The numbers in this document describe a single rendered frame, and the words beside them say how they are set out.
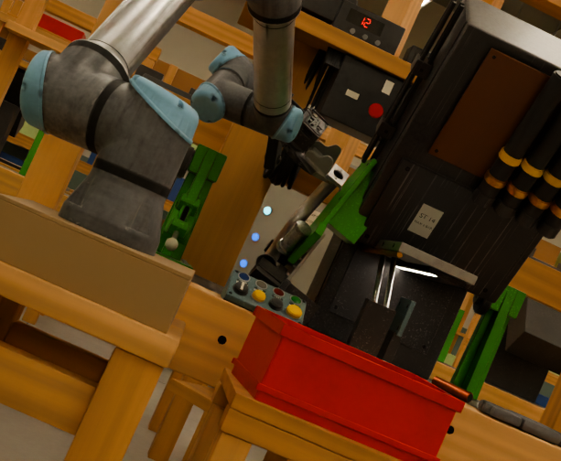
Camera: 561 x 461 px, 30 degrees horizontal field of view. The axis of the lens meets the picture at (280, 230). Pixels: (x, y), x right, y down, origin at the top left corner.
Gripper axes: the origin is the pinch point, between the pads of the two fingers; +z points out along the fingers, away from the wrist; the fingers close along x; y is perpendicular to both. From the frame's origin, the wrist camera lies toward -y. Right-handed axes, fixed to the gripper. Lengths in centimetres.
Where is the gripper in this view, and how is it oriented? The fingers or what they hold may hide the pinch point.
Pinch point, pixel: (331, 178)
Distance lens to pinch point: 225.9
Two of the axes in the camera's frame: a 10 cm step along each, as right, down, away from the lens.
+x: 3.5, -4.9, 8.0
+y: 6.1, -5.3, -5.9
